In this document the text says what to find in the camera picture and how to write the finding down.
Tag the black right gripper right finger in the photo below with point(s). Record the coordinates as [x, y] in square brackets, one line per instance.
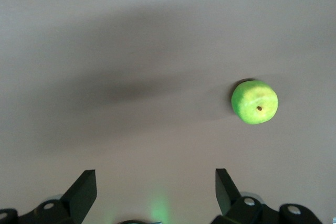
[231, 197]

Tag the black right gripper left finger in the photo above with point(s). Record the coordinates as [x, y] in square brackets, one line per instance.
[78, 197]

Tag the green apple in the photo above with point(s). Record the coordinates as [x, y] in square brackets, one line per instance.
[254, 103]

